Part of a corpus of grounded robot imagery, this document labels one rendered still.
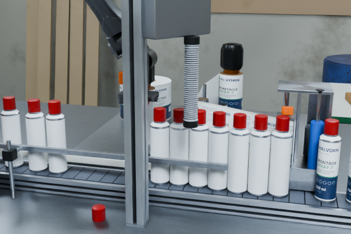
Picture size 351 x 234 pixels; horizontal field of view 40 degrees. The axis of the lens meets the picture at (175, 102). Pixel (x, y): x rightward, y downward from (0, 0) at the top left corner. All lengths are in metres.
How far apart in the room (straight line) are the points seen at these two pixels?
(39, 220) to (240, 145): 0.53
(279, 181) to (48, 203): 0.60
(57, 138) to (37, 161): 0.10
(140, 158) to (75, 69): 3.15
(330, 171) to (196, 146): 0.33
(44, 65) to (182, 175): 3.13
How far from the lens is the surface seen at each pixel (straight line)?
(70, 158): 1.43
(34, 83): 4.40
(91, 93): 4.22
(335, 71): 3.56
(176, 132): 1.23
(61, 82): 4.29
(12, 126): 1.42
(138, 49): 1.05
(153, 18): 1.02
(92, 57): 4.20
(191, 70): 1.09
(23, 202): 1.37
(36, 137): 1.38
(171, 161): 1.24
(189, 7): 1.08
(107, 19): 1.25
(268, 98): 4.33
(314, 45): 4.25
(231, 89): 1.77
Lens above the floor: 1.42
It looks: 15 degrees down
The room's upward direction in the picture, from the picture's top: straight up
